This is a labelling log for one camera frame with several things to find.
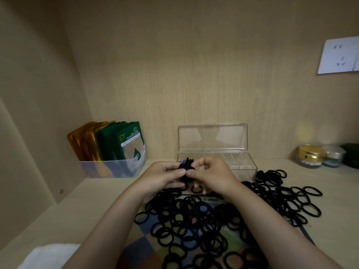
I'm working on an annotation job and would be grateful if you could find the gold lidded jar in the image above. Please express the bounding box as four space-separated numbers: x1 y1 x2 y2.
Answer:
294 144 327 168

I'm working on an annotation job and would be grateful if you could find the gold foil packet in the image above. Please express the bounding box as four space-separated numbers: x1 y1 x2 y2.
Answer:
84 120 116 162
67 122 93 162

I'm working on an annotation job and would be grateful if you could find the white cloth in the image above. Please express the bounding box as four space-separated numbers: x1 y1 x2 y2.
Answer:
17 243 82 269

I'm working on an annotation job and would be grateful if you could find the plain green packet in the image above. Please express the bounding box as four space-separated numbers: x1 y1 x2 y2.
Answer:
97 122 125 162

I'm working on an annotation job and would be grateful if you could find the bundle of black hair ties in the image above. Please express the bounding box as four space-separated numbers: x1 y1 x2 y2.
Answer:
178 157 197 184

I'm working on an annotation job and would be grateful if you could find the pile of loose black hair ties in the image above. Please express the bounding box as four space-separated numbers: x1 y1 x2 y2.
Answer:
135 169 323 269

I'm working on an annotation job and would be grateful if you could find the silver lidded jar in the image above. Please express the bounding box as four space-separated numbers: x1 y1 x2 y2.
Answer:
322 145 346 168

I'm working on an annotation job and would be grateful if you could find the white wall socket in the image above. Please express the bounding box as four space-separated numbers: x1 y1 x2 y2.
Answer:
317 36 359 75

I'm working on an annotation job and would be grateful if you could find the green packet with white label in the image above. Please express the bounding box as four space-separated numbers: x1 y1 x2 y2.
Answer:
116 121 145 162

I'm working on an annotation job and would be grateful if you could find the colourful checkered mat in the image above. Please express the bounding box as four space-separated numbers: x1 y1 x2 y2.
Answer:
123 193 316 269

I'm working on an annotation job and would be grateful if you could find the person's left forearm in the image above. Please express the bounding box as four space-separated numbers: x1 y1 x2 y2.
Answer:
60 180 157 269

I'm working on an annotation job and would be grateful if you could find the person's right hand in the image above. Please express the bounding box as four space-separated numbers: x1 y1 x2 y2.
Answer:
187 157 243 200

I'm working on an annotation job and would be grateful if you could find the clear plastic compartment box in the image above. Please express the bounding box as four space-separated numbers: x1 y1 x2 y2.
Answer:
176 123 258 183

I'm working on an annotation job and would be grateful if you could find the person's left hand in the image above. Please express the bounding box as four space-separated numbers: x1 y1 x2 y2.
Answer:
139 161 187 203

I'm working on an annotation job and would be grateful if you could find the dark green jar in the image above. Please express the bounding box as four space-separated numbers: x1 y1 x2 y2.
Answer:
340 143 359 168

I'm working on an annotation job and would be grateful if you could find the clear plastic storage bin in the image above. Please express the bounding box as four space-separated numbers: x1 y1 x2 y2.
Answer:
78 145 146 179

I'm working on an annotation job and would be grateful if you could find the person's right forearm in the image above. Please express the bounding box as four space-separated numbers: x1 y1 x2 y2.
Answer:
222 182 345 269

